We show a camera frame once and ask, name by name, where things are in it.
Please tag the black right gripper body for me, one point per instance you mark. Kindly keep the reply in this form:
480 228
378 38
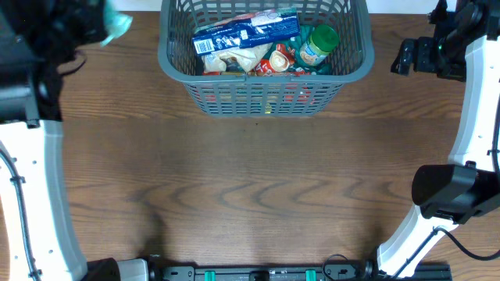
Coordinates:
406 57

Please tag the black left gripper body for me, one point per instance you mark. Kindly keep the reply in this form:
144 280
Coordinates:
54 37

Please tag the mint green small packet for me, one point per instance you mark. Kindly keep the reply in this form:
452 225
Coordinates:
116 23

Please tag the green lid jar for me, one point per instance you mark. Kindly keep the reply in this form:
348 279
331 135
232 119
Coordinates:
319 44

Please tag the green coffee sachet bag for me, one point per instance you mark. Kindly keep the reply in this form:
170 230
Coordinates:
283 56

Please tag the red spaghetti pack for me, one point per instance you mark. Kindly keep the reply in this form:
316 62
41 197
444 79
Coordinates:
213 72

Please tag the beige paper pouch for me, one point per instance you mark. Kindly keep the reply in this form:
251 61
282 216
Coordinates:
246 58

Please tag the blue Kleenex tissue pack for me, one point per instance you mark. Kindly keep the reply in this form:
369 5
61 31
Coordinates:
247 31

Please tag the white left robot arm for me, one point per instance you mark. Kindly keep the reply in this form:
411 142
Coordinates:
42 241

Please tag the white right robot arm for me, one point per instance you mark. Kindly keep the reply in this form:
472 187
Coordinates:
465 48

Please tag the grey plastic mesh basket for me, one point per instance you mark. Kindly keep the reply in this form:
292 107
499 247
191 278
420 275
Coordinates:
245 95

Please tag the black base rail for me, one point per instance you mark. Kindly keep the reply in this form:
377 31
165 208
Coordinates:
337 268

